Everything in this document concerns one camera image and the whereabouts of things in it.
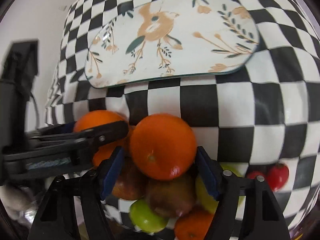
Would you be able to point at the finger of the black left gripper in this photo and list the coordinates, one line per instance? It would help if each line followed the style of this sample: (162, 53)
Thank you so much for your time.
(60, 134)

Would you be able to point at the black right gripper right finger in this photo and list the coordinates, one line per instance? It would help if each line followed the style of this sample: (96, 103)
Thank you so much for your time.
(245, 206)

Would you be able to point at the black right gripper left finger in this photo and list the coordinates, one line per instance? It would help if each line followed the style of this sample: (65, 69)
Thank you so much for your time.
(56, 217)

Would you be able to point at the orange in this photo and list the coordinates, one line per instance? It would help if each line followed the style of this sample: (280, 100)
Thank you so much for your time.
(110, 124)
(163, 146)
(193, 225)

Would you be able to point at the reddish brown apple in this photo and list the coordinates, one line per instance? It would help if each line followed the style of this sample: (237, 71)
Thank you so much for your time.
(131, 183)

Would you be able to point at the small green apple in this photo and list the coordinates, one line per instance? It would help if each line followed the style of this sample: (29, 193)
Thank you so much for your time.
(143, 217)

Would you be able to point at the dark red brown apple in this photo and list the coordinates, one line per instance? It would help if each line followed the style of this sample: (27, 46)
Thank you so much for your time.
(173, 198)

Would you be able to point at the small red tomato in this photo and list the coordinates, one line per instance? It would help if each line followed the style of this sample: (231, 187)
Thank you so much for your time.
(254, 174)

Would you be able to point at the larger red tomato with stem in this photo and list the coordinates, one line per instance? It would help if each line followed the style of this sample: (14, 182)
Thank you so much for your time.
(277, 176)

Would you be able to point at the black white checkered cloth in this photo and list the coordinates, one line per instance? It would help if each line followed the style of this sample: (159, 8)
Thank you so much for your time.
(264, 112)

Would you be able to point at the floral ceramic plate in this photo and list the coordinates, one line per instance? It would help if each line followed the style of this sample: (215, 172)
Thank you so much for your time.
(171, 38)

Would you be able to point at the black camera mount box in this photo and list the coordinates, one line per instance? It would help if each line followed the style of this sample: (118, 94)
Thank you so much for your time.
(17, 78)

